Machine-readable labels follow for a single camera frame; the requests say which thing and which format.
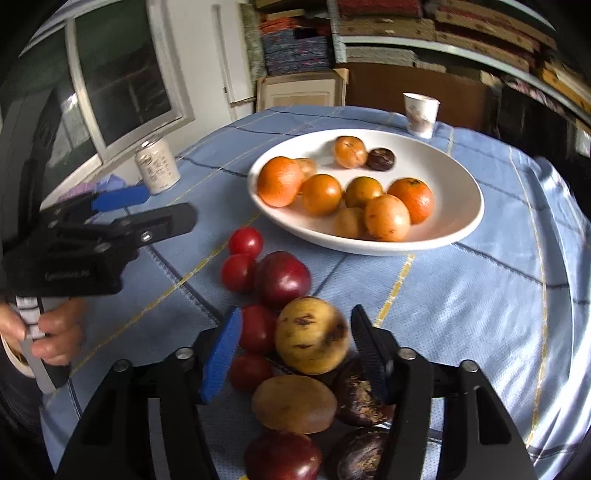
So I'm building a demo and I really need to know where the orange-yellow passion fruit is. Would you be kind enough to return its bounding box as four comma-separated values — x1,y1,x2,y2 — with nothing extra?
333,136,368,169
364,194,411,243

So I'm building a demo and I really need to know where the large red patterned box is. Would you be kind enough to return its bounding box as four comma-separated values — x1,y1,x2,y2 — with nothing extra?
337,0,423,19

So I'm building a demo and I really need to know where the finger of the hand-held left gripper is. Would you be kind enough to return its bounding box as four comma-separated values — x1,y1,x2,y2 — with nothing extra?
48,185,151,217
99,202,198,254

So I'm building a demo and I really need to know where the small orange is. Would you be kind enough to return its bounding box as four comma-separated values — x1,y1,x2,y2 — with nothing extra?
344,176,385,209
301,174,344,216

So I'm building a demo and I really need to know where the small yellow-brown fruit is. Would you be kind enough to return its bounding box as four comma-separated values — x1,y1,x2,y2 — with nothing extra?
333,207,368,239

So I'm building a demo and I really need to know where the lilac blue cloth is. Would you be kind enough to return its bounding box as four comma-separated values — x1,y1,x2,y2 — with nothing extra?
90,174,130,192

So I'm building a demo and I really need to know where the person's left hand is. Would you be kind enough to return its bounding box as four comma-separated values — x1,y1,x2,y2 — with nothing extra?
0,298,88,367

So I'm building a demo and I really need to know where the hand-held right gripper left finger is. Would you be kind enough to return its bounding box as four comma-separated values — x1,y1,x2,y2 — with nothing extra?
55,305,244,480

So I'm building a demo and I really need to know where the purple cloth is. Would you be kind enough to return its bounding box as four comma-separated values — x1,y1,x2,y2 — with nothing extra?
60,182,98,201

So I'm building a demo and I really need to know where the blue striped tablecloth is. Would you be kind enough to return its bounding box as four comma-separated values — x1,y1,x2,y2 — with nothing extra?
39,106,591,480

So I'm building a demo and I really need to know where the stack of yellow wooden boxes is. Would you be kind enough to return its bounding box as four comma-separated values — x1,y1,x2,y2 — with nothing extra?
538,60,591,114

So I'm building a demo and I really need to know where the grey marbled slab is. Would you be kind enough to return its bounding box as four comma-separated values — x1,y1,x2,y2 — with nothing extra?
240,0,269,79

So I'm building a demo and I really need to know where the white paper cup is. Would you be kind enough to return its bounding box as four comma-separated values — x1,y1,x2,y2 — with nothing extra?
403,93,439,139

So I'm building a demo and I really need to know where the white framed window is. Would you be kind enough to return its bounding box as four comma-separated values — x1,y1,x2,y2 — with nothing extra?
0,0,195,217

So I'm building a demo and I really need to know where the white metal shelf rack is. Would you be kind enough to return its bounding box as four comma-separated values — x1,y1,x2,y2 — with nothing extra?
330,0,591,139

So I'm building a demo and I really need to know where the row of pale woven boxes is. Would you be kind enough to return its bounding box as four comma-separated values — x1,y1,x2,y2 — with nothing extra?
344,46,416,65

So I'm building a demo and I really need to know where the stack of woven brown boxes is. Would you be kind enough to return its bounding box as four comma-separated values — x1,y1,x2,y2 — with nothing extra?
434,9,541,70

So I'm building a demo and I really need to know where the white wooden strip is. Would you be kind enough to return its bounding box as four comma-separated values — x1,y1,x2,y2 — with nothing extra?
211,4,236,107

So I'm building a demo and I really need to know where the brown wooden board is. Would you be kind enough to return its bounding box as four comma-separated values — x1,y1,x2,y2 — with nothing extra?
344,62,492,132

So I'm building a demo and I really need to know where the large black screen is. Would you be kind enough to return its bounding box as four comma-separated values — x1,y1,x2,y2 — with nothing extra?
489,83,591,153

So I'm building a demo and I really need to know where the stack of blue patterned boxes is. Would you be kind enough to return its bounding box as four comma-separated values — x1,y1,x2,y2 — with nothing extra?
261,21,333,77

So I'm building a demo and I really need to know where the tangerine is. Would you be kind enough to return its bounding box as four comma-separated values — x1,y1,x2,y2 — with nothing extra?
257,156,305,208
387,178,435,225

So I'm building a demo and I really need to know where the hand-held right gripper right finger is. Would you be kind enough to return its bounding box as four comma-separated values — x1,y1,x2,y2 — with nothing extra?
350,305,539,480

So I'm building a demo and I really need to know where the dark purple passion fruit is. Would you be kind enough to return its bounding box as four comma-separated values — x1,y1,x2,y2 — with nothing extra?
324,425,393,480
366,148,396,171
330,357,398,426

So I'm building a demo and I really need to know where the wide woven brown box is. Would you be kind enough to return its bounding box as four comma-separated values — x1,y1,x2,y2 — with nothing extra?
337,17,437,42

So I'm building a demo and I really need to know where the white drink can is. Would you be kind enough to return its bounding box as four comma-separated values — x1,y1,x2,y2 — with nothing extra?
135,140,181,195

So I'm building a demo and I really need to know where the dark red plum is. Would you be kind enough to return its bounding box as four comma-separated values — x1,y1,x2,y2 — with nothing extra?
244,430,323,480
253,251,312,311

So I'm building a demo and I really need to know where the light wooden picture frame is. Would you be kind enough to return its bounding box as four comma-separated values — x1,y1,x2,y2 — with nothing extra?
255,68,350,114

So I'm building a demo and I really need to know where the white ceramic bowl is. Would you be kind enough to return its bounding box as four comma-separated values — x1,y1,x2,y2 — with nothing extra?
246,129,485,257

